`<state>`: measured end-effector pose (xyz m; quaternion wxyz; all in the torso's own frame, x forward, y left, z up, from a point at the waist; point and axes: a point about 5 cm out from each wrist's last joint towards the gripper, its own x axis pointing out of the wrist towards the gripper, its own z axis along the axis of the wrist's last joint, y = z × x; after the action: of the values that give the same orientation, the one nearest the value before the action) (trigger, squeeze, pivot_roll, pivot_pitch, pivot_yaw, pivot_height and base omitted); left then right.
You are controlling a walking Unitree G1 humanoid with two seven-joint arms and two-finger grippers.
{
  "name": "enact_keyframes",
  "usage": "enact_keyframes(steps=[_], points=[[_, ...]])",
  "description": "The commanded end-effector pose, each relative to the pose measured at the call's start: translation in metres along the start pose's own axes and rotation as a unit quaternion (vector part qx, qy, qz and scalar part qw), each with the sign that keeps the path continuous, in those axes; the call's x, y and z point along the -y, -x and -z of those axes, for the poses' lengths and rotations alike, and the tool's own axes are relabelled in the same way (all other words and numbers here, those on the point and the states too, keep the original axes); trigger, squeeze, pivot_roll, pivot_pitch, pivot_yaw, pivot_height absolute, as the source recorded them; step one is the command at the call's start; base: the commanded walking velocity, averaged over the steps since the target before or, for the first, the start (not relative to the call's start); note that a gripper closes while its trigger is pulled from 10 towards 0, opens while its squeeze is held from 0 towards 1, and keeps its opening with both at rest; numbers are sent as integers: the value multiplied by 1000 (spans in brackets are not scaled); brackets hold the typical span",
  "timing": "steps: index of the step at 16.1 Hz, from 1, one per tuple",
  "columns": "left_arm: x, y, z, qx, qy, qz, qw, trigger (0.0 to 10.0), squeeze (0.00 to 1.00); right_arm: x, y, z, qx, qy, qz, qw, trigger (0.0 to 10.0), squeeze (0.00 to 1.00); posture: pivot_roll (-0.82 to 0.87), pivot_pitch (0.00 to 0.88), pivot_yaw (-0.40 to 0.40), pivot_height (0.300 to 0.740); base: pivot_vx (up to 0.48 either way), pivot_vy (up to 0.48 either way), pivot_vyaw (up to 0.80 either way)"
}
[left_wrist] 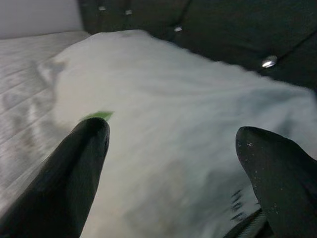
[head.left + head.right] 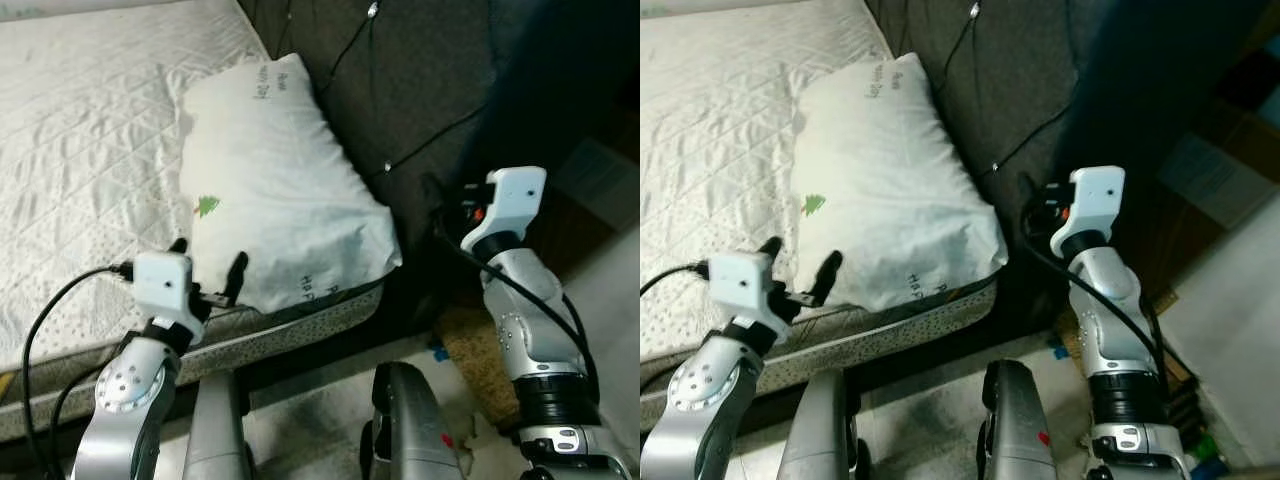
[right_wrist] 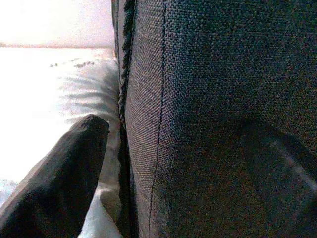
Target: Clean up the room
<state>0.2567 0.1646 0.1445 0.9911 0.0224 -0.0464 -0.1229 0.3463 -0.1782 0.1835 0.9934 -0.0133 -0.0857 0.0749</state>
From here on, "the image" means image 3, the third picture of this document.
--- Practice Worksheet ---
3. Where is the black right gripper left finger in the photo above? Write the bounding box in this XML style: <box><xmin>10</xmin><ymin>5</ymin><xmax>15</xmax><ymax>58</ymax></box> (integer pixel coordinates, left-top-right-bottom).
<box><xmin>0</xmin><ymin>114</ymin><xmax>110</xmax><ymax>238</ymax></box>

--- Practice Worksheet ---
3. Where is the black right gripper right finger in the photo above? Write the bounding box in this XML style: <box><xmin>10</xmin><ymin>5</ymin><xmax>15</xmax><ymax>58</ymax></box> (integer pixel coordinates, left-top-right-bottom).
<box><xmin>237</xmin><ymin>120</ymin><xmax>317</xmax><ymax>238</ymax></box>

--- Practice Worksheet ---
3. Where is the white pillow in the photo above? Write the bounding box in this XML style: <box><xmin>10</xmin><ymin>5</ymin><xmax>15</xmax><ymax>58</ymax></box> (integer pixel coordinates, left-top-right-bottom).
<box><xmin>0</xmin><ymin>47</ymin><xmax>124</xmax><ymax>238</ymax></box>

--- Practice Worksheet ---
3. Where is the dark tufted headboard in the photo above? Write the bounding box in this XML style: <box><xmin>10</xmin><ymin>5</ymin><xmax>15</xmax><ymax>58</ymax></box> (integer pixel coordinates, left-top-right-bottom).
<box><xmin>111</xmin><ymin>0</ymin><xmax>317</xmax><ymax>238</ymax></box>

